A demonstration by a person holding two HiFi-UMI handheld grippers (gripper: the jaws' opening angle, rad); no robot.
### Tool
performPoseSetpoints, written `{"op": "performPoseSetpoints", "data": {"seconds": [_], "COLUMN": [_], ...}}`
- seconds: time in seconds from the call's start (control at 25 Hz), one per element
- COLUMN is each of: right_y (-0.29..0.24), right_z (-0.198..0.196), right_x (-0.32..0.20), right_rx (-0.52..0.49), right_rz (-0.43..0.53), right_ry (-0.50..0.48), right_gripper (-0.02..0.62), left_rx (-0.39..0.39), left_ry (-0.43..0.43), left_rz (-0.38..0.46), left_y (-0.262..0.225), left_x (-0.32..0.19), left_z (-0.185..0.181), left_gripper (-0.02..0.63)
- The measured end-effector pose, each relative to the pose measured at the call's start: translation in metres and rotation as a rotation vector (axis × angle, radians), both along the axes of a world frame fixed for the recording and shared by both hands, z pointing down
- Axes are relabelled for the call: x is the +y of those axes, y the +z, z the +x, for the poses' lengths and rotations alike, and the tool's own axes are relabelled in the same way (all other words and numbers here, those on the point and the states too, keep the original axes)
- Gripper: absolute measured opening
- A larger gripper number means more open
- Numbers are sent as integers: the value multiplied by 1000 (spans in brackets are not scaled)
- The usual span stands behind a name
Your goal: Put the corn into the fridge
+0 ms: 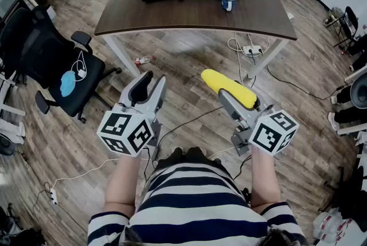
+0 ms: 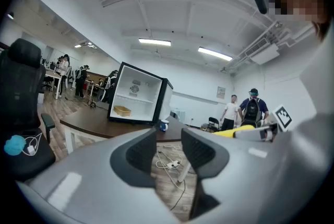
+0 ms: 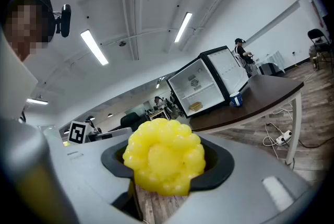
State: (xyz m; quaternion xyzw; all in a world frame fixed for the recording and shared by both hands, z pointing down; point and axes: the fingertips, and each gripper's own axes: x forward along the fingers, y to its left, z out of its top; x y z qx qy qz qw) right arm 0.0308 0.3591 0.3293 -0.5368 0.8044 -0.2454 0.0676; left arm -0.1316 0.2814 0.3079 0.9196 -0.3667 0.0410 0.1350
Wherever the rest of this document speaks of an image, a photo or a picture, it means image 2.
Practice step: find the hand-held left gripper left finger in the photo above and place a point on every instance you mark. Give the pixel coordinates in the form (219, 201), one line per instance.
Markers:
(86, 186)

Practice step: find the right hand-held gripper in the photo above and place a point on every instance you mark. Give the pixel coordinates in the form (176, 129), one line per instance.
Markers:
(283, 118)

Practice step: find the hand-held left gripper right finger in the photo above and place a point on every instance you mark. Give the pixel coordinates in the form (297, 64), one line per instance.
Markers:
(240, 181)

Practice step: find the mini fridge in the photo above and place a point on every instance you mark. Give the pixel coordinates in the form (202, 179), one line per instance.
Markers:
(138, 82)

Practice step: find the black backpack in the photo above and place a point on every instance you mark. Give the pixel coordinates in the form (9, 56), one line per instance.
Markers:
(251, 110)

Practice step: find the black folding chair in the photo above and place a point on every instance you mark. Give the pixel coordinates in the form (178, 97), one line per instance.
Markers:
(214, 121)

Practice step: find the dark brown wooden desk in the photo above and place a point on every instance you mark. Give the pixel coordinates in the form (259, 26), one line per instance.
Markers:
(91, 123)

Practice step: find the white power strip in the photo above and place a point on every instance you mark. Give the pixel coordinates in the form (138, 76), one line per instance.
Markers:
(172, 164)

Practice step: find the white ceiling air conditioner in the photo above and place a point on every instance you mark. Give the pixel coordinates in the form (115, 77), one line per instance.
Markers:
(264, 56)

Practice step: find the blue fluffy cloth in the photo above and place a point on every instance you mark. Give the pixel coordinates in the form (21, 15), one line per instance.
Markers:
(14, 146)

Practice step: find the tan plastic tray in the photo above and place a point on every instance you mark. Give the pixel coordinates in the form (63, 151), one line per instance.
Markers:
(122, 111)

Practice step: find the blue white mug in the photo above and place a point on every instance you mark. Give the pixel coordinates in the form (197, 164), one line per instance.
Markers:
(164, 126)

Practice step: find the ceiling light panel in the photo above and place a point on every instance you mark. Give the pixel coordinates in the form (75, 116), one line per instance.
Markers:
(214, 53)
(154, 42)

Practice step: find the white desk with wooden top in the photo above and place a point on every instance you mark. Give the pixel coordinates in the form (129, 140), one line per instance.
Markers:
(52, 74)

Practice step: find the black mesh office chair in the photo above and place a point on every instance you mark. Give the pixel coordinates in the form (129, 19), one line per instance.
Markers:
(21, 82)

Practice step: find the wall poster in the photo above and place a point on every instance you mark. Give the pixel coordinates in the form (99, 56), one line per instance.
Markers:
(220, 92)

